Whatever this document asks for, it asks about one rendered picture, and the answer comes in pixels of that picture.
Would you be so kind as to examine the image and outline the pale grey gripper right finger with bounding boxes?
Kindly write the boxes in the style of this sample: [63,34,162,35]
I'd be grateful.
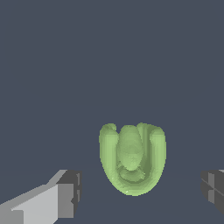
[200,169,224,216]

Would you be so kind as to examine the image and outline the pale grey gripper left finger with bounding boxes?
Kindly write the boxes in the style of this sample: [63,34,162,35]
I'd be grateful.
[0,169,83,224]

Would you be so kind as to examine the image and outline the green rounded curled object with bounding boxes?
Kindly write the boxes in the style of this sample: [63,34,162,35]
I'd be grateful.
[98,122,167,197]

